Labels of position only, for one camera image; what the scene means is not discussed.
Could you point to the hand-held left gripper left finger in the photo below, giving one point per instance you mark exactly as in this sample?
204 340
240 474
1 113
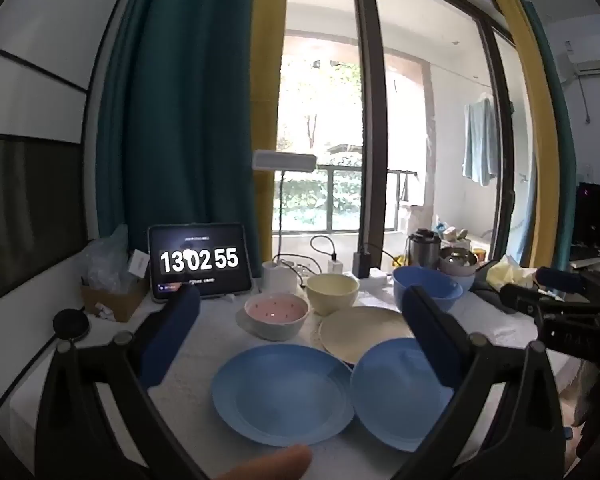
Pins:
170 335

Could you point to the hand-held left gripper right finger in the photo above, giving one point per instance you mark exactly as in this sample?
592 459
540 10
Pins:
430 340

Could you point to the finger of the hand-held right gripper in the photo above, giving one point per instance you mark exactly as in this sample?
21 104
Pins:
517 296
555 278

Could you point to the blue ribbed bowl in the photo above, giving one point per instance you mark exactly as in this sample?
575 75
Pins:
430 277

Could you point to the cream plate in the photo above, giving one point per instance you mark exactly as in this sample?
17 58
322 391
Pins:
365 332

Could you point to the blue deep plate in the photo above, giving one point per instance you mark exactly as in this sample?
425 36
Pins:
390 410

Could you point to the pink dotted bowl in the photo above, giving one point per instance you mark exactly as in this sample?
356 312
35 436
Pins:
272 310

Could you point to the cream bowl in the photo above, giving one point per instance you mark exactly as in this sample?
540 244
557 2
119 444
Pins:
332 295

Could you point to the person's left hand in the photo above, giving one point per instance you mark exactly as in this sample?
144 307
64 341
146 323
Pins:
275 462

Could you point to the yellow tissue pack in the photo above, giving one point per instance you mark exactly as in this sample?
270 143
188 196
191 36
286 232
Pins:
510 270

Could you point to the dark grey towel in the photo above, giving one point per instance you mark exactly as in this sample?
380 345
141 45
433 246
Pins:
485 295

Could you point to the white textured tablecloth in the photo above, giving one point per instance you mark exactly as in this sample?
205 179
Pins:
215 320

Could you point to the light blue steel-lined bowl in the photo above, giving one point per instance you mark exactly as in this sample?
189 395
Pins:
467 281

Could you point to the pink steel-lined bowl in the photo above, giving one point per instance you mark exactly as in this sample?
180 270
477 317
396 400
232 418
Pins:
457 260

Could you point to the black monitor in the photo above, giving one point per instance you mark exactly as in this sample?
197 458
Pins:
597 220

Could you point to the small white box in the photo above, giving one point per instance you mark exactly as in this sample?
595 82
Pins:
137 263

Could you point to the white power strip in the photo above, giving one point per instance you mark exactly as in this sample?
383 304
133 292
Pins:
382 276

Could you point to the tablet with clock display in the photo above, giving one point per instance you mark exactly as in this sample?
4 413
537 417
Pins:
200 260

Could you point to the yellow plastic bag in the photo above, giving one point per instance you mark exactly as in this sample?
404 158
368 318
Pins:
399 260

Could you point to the steel kettle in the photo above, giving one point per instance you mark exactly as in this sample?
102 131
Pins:
422 250

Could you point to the black round object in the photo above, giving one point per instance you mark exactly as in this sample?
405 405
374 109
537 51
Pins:
71 324

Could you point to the clear plastic bag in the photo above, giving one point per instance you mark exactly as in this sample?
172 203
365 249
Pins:
102 260

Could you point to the black charger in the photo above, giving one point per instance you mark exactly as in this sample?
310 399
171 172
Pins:
362 262

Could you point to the white charger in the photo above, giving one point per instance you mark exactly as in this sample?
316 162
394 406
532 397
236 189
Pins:
335 266

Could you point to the teal curtain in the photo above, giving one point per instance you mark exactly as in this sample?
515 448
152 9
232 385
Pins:
560 135
180 110

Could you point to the hanging light blue garment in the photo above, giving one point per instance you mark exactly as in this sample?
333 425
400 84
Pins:
480 140

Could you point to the balcony railing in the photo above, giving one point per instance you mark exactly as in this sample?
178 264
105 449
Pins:
340 195

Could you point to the yellow curtain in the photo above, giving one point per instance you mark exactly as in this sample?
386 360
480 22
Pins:
267 60
525 85

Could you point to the white desk lamp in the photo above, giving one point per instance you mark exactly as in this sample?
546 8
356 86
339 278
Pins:
285 161

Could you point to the dark window frame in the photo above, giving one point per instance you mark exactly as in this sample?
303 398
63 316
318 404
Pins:
372 110

